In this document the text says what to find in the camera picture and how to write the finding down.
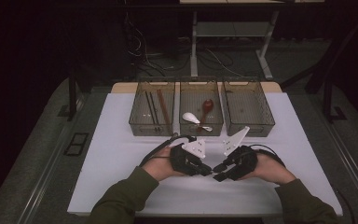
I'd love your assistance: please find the person's right hand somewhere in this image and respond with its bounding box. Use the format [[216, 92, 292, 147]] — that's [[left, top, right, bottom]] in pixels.
[[240, 152, 296, 187]]

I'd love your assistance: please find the bundle of floor cables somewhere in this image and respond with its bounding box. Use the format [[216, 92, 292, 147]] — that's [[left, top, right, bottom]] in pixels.
[[123, 12, 245, 78]]

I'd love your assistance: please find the transparent grey plastic bin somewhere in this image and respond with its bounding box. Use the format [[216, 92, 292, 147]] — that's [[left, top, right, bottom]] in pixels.
[[178, 76, 225, 137], [221, 77, 276, 138], [128, 77, 176, 137]]

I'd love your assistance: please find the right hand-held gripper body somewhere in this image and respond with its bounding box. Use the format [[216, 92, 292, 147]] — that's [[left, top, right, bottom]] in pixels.
[[222, 125, 259, 181]]

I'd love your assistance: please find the person's left hand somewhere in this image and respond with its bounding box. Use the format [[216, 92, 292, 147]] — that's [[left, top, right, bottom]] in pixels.
[[142, 147, 185, 182]]

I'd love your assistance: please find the white plastic spoon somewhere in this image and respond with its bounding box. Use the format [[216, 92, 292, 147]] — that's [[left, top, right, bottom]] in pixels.
[[181, 111, 214, 133]]

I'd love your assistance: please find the right hand-held gripper cable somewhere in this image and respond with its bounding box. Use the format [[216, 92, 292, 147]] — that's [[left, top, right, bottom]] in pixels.
[[249, 143, 287, 168]]

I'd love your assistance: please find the brown wooden chopstick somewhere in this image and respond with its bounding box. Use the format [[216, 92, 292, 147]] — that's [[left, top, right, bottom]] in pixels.
[[156, 89, 170, 125], [158, 89, 172, 125]]

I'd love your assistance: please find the white metal desk frame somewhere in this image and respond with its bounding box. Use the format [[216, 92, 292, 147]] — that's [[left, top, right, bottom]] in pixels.
[[189, 10, 282, 81]]

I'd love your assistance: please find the black chopstick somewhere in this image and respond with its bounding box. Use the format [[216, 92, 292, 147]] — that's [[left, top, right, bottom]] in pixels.
[[145, 91, 158, 132], [148, 91, 162, 132]]

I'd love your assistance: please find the brown wooden spoon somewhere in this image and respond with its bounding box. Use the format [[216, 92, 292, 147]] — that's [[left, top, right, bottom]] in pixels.
[[197, 98, 215, 133]]

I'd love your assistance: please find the black rectangular floor frame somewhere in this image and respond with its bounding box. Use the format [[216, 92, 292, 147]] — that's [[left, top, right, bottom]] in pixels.
[[62, 132, 90, 158]]

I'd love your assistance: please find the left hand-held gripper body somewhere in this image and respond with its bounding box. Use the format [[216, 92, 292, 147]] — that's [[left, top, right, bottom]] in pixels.
[[170, 138, 207, 176]]

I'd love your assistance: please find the black metal stand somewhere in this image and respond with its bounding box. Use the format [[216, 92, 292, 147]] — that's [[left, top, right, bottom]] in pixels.
[[57, 69, 87, 122], [279, 15, 358, 125]]

